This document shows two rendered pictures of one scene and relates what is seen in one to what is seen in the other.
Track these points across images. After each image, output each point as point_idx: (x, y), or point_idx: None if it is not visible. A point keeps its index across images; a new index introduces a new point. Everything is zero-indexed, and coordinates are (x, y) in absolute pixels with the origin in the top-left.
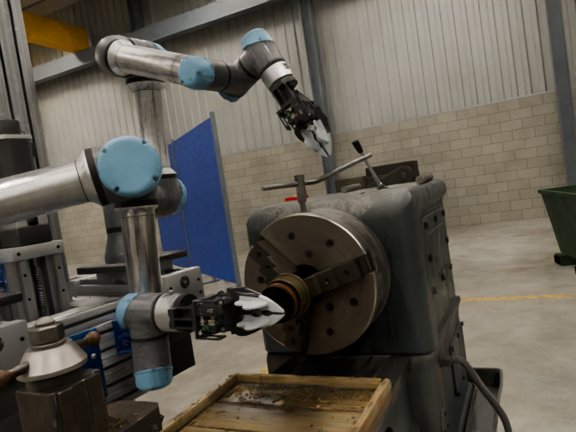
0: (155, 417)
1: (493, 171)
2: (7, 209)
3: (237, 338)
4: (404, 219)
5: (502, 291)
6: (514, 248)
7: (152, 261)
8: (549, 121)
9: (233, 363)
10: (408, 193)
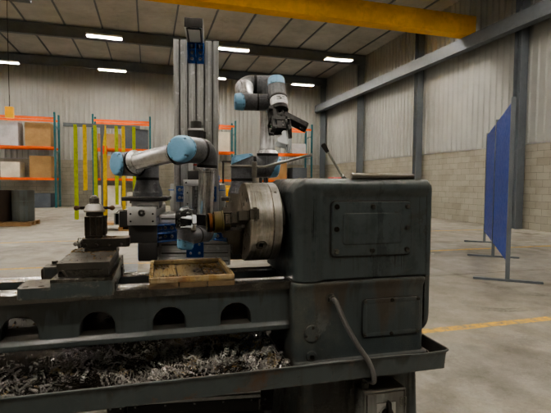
0: (123, 241)
1: None
2: (146, 161)
3: (463, 301)
4: (295, 196)
5: None
6: None
7: (204, 195)
8: None
9: (434, 315)
10: (303, 181)
